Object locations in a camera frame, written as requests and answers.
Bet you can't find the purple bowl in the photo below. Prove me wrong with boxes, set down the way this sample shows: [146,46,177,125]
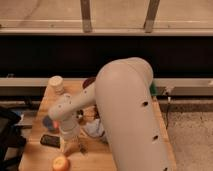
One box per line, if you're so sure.
[82,77,96,89]

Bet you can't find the dark grape bunch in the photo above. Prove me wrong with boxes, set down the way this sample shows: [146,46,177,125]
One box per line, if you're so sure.
[94,105,100,119]

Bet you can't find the black rectangular case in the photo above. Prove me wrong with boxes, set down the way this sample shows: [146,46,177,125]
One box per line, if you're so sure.
[40,135,60,148]

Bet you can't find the orange carrot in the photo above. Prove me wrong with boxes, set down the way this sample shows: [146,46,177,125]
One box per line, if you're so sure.
[53,121,59,129]

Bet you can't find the small metal cup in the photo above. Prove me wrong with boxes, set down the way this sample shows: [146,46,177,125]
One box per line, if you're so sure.
[77,110,84,123]

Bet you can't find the green plastic tray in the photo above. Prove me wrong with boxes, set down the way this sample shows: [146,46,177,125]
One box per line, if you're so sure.
[150,83,158,96]

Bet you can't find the red yellow apple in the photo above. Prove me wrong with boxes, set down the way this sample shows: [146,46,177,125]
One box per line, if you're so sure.
[52,156,70,171]

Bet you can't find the grey cloth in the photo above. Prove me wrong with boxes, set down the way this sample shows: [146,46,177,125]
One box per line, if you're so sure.
[83,119,105,138]

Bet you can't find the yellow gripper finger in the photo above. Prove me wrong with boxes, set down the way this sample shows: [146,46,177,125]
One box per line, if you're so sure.
[60,138,69,153]
[71,136,80,153]

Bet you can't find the white paper cup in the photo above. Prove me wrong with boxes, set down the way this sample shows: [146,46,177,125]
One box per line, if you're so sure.
[48,76,64,94]

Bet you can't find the silver metal fork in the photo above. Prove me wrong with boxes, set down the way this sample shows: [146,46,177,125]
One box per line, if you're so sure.
[79,143,87,155]

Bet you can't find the black chair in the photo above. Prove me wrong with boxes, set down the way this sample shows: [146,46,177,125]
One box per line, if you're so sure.
[0,106,26,171]

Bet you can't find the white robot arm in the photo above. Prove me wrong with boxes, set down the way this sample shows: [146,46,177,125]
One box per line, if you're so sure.
[49,57,173,171]

